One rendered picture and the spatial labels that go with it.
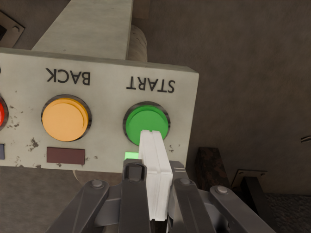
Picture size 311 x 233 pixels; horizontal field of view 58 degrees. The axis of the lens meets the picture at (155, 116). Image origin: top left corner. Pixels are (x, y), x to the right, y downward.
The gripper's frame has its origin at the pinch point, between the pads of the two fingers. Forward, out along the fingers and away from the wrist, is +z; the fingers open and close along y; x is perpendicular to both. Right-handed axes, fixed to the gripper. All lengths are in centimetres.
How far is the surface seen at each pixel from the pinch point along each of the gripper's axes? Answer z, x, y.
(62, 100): 8.2, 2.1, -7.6
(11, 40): 71, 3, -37
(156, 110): 8.2, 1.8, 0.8
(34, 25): 70, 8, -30
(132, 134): 7.9, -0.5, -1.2
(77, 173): 22.2, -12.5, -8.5
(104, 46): 16.6, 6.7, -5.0
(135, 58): 48.1, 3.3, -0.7
